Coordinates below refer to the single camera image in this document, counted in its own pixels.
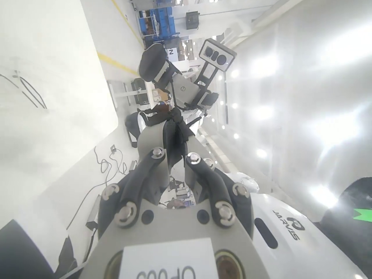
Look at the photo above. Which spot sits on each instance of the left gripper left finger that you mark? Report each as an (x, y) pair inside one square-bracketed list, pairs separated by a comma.
[(136, 175)]

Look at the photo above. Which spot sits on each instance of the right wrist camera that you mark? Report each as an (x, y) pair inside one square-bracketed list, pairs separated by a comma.
[(216, 55)]

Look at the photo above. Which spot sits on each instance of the thin black zip tie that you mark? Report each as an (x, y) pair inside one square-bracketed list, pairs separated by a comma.
[(27, 96), (34, 93)]

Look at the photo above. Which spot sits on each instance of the grey power strip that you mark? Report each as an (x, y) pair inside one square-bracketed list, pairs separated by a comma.
[(93, 212)]

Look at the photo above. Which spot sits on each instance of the black square box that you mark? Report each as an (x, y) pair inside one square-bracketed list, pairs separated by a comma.
[(192, 20)]

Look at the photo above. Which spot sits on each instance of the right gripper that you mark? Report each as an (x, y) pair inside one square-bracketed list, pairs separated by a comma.
[(183, 89)]

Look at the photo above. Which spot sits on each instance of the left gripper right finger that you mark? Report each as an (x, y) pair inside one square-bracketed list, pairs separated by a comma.
[(216, 187)]

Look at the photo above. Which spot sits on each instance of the robot body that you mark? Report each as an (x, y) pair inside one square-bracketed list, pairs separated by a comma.
[(290, 248)]

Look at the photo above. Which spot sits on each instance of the white desk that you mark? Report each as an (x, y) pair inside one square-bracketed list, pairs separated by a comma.
[(122, 92)]

